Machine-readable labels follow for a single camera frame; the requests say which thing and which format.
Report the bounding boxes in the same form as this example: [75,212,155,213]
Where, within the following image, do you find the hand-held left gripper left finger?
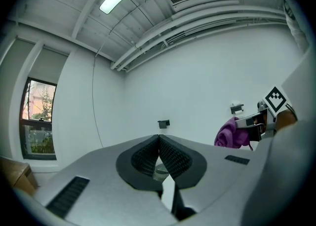
[31,134,173,226]

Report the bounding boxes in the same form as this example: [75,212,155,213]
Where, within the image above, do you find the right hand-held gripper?
[235,86,293,142]

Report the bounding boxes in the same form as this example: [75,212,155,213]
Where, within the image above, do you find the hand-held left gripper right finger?
[158,134,259,222]

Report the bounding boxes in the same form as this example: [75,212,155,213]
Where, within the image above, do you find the purple cloth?
[214,116,254,151]

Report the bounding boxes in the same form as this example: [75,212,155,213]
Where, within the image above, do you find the person's right forearm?
[276,110,298,131]

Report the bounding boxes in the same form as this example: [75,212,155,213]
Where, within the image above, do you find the black holder with paper roll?
[230,100,244,115]

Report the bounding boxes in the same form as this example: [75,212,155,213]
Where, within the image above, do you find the green mesh basket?
[153,163,170,181]

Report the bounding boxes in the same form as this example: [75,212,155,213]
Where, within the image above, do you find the person's grey trousers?
[244,118,316,226]

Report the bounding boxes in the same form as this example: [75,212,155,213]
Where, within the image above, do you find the torn brown cardboard box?
[0,157,39,196]

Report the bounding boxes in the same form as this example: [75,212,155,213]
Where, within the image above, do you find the dark framed window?
[19,76,57,160]

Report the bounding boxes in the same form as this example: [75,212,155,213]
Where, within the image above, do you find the white ceiling pipes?
[110,6,291,73]

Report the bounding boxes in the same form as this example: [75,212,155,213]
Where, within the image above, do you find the person's white shirt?
[246,0,316,127]

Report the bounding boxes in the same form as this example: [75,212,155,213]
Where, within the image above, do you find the grey roller blind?
[28,47,70,86]
[0,38,38,158]

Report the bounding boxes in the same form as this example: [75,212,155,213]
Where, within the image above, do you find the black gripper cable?
[285,103,298,119]

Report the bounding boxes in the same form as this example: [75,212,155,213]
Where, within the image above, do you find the thin grey wall cable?
[91,29,117,148]

